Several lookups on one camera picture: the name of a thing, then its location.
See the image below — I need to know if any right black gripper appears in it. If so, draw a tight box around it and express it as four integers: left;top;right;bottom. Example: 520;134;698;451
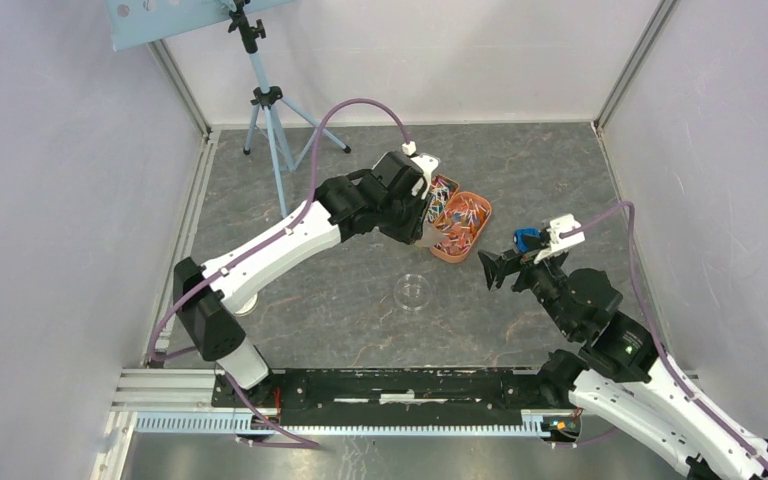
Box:
476;234;579;339

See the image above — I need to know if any clear plastic scoop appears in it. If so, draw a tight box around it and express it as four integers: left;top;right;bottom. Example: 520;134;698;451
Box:
414;222;448;248

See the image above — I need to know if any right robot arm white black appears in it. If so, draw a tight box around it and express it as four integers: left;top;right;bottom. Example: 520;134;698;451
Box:
478;250;768;479

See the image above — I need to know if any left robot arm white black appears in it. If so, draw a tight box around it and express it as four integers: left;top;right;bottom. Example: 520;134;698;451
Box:
172;151;440;408

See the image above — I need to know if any blue toy brick car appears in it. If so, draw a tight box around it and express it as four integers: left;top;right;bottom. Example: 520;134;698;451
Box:
513;227;543;254

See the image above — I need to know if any yellow tin of lollipops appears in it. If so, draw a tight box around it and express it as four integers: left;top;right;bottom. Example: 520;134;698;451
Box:
425;174;460;224

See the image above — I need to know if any pink tin of lollipops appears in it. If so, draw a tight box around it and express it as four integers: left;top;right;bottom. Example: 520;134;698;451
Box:
429;191;493;264

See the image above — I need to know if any light blue tripod stand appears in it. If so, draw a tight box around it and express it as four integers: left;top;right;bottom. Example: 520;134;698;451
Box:
222;0;321;216

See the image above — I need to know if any light blue perforated plate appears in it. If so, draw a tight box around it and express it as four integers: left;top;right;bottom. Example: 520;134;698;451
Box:
104;0;287;51

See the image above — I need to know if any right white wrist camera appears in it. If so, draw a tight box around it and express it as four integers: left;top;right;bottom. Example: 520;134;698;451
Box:
533;214;585;264

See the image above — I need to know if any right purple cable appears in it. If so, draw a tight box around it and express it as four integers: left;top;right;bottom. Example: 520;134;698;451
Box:
558;201;768;480

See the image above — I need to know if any purple cable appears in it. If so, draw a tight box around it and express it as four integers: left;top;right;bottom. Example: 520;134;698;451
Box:
145;97;414;452
558;201;768;480

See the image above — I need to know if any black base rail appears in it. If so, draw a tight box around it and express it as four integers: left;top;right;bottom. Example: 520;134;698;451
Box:
245;367;572;429

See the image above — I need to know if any white toothed cable duct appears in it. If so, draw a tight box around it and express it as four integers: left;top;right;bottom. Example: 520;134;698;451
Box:
133;412;580;440

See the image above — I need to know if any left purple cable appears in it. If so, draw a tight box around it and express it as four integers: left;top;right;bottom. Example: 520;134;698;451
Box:
145;97;414;452

